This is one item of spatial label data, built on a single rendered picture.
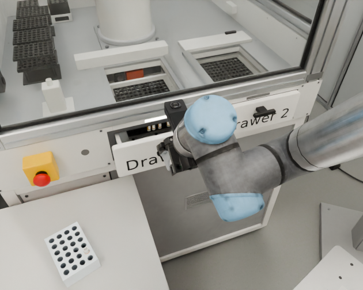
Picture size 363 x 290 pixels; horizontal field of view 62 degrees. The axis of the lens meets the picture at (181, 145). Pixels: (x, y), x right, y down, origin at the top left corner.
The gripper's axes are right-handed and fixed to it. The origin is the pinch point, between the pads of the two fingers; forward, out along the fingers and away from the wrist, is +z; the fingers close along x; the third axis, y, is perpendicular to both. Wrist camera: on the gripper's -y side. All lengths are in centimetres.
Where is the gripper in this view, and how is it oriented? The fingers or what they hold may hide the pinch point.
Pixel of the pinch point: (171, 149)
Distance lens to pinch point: 78.8
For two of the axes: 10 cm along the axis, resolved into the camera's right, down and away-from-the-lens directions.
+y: 2.8, 9.5, -1.6
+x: 9.4, -2.4, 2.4
